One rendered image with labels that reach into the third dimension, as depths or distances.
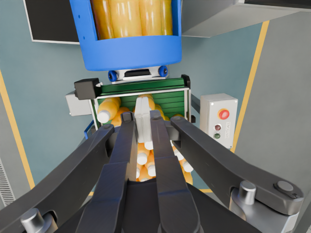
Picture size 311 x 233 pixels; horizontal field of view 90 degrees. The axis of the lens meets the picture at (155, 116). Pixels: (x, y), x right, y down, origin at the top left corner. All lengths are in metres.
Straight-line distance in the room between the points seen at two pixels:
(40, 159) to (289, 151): 3.11
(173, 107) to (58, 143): 1.59
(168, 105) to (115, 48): 0.44
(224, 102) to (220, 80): 1.22
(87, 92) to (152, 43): 0.36
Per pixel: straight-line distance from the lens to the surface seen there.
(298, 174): 3.10
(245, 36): 1.89
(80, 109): 0.84
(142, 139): 0.16
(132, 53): 0.37
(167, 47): 0.40
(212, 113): 0.59
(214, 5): 0.94
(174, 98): 0.74
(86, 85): 0.64
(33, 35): 1.70
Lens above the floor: 1.60
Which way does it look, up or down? 68 degrees down
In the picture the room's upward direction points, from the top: 168 degrees clockwise
